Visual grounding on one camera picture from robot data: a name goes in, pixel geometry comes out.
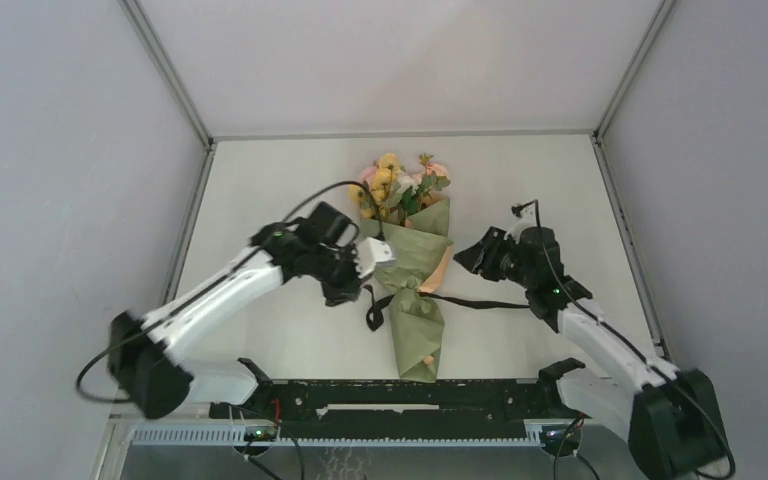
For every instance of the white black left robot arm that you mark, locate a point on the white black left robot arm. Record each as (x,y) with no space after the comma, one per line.
(148,357)

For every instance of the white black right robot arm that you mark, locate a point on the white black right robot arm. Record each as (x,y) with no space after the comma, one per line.
(668,417)

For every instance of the orange wrapping paper sheet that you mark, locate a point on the orange wrapping paper sheet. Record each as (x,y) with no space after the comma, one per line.
(423,251)

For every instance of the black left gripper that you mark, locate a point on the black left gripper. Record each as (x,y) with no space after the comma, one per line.
(351,287)

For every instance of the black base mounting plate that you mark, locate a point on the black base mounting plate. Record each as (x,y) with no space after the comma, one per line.
(422,422)

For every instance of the peach white fake flower bunch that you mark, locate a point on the peach white fake flower bunch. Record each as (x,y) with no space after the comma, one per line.
(421,189)

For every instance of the aluminium front frame rail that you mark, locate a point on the aluminium front frame rail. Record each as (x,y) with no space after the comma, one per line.
(309,400)

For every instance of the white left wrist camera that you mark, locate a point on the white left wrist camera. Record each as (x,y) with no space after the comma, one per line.
(371,254)

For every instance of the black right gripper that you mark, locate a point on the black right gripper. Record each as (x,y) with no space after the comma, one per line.
(480,255)

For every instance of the white cable duct strip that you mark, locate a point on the white cable duct strip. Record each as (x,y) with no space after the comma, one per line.
(218,435)

